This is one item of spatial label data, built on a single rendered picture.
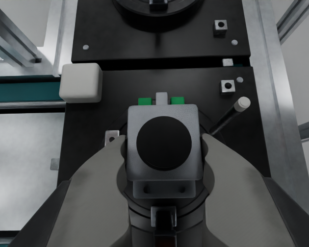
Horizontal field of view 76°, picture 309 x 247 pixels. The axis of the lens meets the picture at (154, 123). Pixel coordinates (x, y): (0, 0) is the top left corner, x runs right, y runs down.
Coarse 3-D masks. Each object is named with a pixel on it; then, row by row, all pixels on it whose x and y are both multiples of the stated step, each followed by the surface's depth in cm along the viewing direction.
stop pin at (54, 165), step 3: (51, 159) 23; (54, 159) 23; (57, 159) 23; (51, 162) 23; (54, 162) 23; (57, 162) 23; (51, 165) 23; (54, 165) 23; (57, 165) 23; (51, 168) 23; (54, 168) 23; (57, 168) 23
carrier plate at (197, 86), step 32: (128, 96) 25; (192, 96) 25; (224, 96) 24; (256, 96) 24; (64, 128) 24; (96, 128) 24; (224, 128) 23; (256, 128) 23; (64, 160) 23; (256, 160) 22
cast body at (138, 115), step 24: (144, 120) 12; (168, 120) 11; (192, 120) 12; (144, 144) 11; (168, 144) 10; (192, 144) 11; (144, 168) 11; (168, 168) 10; (192, 168) 11; (144, 192) 14; (168, 192) 14; (192, 192) 14
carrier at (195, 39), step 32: (96, 0) 29; (128, 0) 26; (192, 0) 26; (224, 0) 28; (96, 32) 28; (128, 32) 27; (160, 32) 27; (192, 32) 27; (128, 64) 27; (160, 64) 28; (192, 64) 28
